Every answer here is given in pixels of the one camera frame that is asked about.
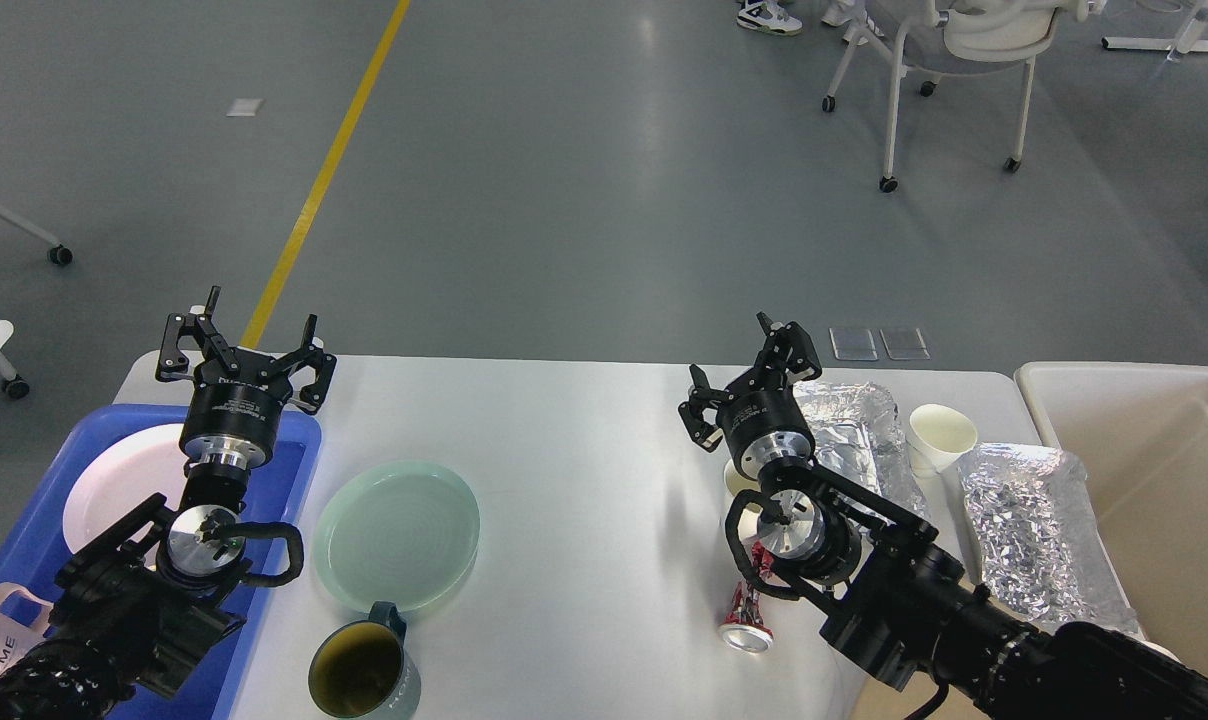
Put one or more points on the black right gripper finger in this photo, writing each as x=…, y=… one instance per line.
x=701, y=398
x=787, y=357

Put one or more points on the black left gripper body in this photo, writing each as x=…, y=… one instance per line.
x=236, y=409

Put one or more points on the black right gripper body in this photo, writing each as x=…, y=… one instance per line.
x=762, y=423

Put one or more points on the light green plate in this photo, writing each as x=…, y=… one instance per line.
x=406, y=532

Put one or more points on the teal mug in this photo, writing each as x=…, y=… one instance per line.
x=363, y=670

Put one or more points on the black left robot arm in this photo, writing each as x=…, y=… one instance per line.
x=142, y=604

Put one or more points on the white paper cup under arm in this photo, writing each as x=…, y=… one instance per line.
x=734, y=485

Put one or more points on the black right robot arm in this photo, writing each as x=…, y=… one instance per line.
x=892, y=599

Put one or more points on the floor socket cover left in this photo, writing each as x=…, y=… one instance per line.
x=854, y=344

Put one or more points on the floor socket cover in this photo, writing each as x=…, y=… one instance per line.
x=854, y=344
x=905, y=343

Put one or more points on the pink plate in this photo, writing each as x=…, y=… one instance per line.
x=149, y=461

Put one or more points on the floor socket cover right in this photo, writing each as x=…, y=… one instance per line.
x=905, y=343

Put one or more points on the white chair leg with caster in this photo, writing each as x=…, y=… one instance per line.
x=56, y=251

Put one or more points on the white paper cup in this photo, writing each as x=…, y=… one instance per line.
x=937, y=436

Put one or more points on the crushed red soda can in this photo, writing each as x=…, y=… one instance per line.
x=743, y=629

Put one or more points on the crumpled aluminium foil tray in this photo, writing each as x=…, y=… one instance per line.
x=1036, y=537

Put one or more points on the white sneaker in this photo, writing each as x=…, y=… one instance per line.
x=768, y=17

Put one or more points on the white office chair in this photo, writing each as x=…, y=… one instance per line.
x=951, y=39

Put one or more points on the beige plastic bin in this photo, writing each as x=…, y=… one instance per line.
x=1141, y=431

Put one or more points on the white frame base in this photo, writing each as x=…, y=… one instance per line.
x=1188, y=39

